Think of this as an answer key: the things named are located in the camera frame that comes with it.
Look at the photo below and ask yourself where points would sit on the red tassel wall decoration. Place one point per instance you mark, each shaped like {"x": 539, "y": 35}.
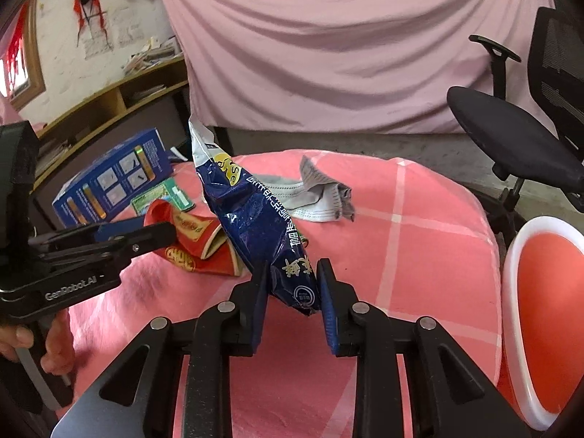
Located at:
{"x": 86, "y": 2}

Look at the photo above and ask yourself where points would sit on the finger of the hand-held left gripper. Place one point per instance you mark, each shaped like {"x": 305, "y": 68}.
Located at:
{"x": 146, "y": 239}
{"x": 121, "y": 229}

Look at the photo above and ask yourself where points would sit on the green packet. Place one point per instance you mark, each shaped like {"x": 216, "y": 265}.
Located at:
{"x": 169, "y": 195}

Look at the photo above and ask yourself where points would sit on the red and gold packet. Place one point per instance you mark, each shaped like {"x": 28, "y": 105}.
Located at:
{"x": 182, "y": 230}

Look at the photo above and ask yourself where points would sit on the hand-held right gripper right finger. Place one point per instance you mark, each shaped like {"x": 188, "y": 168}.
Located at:
{"x": 326, "y": 315}

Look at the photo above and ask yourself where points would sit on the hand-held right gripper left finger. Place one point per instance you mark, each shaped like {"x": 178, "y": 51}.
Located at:
{"x": 259, "y": 315}

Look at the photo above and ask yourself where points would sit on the grey face mask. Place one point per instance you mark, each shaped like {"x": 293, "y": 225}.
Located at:
{"x": 296, "y": 200}

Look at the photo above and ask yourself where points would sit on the stack of papers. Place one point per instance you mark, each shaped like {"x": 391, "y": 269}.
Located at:
{"x": 153, "y": 57}

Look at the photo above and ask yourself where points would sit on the blue foil snack bag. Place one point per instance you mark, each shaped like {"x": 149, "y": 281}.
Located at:
{"x": 255, "y": 219}

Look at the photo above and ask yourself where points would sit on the grey printed paper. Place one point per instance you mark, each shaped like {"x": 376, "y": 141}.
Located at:
{"x": 331, "y": 189}

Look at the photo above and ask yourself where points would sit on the wooden window frame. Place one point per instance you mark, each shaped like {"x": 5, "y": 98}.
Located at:
{"x": 34, "y": 73}

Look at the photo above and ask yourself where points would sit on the wooden wall shelf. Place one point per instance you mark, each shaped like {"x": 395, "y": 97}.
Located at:
{"x": 105, "y": 105}

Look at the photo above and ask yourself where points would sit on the pink checked blanket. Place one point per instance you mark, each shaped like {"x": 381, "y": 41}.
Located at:
{"x": 410, "y": 246}

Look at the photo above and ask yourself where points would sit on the pink hanging sheet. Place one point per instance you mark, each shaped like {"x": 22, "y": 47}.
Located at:
{"x": 342, "y": 45}

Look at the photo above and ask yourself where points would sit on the black office chair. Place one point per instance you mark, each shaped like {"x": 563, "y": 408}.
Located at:
{"x": 511, "y": 137}

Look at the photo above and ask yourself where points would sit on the orange and white bin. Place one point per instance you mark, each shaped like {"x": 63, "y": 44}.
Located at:
{"x": 552, "y": 319}

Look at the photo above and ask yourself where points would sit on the blue cardboard box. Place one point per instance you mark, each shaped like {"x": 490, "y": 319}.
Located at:
{"x": 114, "y": 178}

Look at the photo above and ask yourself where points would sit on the person's left hand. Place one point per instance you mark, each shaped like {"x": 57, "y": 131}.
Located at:
{"x": 59, "y": 342}

